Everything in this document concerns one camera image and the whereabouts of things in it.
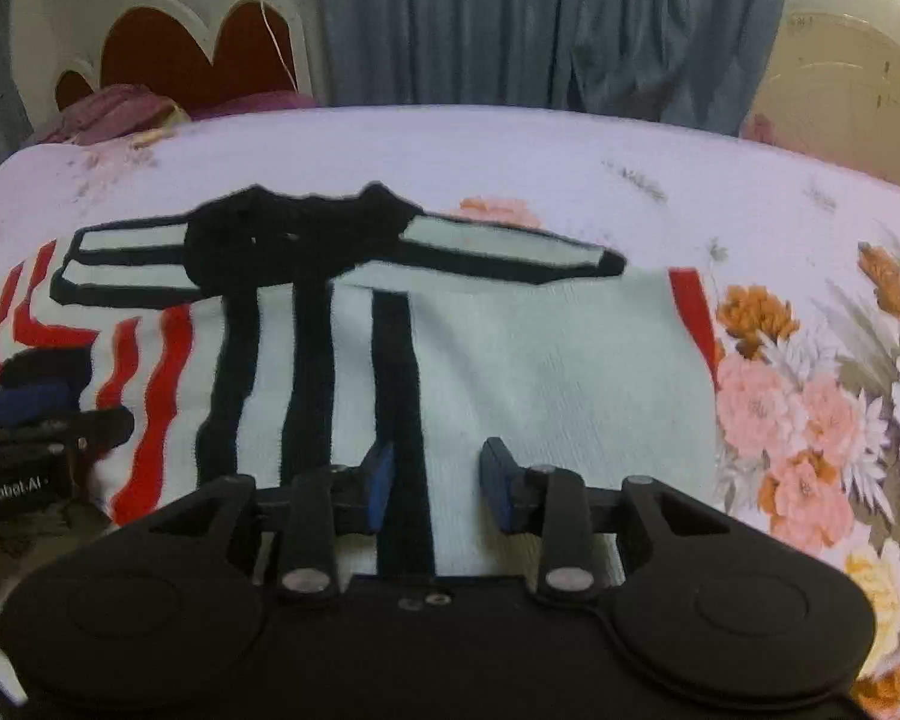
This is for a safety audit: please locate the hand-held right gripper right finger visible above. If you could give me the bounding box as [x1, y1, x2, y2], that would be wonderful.
[478, 436, 730, 608]

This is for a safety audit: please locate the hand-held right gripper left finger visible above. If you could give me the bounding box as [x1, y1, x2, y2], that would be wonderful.
[147, 441, 397, 605]

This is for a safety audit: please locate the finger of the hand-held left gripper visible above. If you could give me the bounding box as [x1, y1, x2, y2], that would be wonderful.
[0, 349, 95, 425]
[0, 406, 134, 466]

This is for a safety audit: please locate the striped knit sweater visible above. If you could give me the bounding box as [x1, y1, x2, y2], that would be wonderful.
[0, 181, 725, 578]

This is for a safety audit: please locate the pink pillow left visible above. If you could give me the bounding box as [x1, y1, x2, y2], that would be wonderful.
[30, 84, 190, 148]

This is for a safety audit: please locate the floral bed sheet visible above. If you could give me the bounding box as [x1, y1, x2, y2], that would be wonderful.
[0, 105, 900, 720]

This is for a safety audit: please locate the purple pillow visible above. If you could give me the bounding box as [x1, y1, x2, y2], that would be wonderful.
[187, 90, 325, 121]

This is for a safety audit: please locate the heart-shaped red headboard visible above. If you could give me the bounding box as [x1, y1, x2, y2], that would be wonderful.
[52, 0, 317, 115]

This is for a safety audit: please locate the cream arched headboard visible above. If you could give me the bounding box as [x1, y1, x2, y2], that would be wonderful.
[750, 13, 900, 197]

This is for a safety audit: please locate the thin hanging cable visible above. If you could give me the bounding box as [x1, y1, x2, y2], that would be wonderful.
[249, 0, 302, 92]

